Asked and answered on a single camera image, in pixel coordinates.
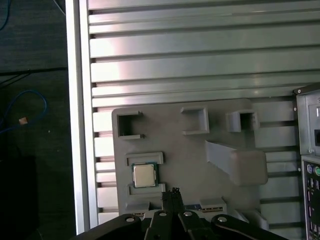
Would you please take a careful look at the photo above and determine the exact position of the blue floor cable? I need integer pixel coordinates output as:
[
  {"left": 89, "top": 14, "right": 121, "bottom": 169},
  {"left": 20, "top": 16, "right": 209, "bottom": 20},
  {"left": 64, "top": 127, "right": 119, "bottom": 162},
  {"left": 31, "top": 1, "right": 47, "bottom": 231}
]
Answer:
[{"left": 0, "top": 89, "right": 48, "bottom": 137}]

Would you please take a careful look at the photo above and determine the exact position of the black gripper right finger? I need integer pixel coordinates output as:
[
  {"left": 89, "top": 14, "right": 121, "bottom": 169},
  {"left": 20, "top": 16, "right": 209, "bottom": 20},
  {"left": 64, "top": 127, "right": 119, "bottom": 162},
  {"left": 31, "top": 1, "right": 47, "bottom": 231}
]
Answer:
[{"left": 172, "top": 187, "right": 286, "bottom": 240}]

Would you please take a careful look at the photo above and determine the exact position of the grey parts rack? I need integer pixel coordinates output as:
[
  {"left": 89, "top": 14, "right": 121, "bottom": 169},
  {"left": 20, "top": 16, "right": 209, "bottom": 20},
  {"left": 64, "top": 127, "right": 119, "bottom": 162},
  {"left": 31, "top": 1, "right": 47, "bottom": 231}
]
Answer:
[{"left": 111, "top": 98, "right": 270, "bottom": 232}]

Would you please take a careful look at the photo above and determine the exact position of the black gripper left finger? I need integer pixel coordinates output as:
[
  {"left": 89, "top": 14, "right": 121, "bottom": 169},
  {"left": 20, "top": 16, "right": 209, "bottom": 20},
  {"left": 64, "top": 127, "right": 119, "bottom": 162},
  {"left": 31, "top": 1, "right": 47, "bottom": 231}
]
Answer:
[{"left": 74, "top": 191, "right": 174, "bottom": 240}]

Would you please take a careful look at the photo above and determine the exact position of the silver CPU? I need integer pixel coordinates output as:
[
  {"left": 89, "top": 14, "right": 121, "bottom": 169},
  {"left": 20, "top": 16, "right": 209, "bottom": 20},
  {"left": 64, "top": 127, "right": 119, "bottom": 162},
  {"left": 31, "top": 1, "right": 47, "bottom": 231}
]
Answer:
[{"left": 131, "top": 161, "right": 160, "bottom": 189}]

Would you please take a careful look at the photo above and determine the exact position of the black PC case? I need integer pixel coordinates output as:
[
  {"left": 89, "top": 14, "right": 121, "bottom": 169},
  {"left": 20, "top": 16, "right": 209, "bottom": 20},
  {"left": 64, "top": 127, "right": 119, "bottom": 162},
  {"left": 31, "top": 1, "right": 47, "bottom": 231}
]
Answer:
[{"left": 292, "top": 82, "right": 320, "bottom": 240}]

